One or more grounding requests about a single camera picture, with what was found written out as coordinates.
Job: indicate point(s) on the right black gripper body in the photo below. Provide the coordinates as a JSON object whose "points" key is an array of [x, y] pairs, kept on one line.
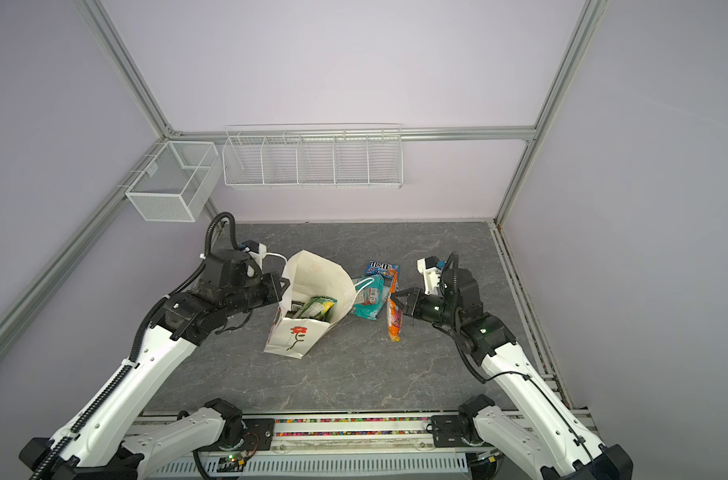
{"points": [[413, 305]]}

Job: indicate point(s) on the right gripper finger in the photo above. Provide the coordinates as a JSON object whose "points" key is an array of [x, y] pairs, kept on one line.
{"points": [[411, 308], [414, 294]]}

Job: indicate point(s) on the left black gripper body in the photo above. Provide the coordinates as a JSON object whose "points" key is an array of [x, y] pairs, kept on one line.
{"points": [[274, 290]]}

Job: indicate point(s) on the orange snack packet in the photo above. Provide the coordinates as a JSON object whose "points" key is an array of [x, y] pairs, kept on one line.
{"points": [[394, 314]]}

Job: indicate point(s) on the teal snack packet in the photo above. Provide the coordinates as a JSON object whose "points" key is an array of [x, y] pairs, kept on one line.
{"points": [[371, 296]]}

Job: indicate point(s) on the white flower paper bag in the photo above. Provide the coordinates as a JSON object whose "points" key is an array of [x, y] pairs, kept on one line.
{"points": [[320, 294]]}

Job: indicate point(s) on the green snack packet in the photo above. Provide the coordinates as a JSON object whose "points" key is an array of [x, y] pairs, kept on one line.
{"points": [[316, 308]]}

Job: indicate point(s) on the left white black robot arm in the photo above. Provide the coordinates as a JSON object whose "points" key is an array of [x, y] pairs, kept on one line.
{"points": [[94, 443]]}

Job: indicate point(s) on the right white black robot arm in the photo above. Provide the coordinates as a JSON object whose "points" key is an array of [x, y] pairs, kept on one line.
{"points": [[532, 396]]}

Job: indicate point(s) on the blue m&m's candy packet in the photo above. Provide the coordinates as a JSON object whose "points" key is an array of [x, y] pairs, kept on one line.
{"points": [[386, 270]]}

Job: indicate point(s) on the white mesh box basket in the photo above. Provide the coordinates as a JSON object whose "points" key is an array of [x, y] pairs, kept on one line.
{"points": [[176, 184]]}

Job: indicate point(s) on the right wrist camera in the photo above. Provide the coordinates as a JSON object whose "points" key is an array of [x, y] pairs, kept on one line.
{"points": [[431, 269]]}

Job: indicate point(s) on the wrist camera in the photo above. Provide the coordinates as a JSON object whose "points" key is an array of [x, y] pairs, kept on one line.
{"points": [[256, 250], [431, 269]]}

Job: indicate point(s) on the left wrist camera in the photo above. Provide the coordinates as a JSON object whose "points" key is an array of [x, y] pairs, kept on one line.
{"points": [[256, 250]]}

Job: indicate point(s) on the white wire shelf basket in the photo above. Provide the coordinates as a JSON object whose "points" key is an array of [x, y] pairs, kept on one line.
{"points": [[313, 155]]}

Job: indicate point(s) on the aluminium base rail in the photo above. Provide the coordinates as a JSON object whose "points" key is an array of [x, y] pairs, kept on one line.
{"points": [[377, 444]]}

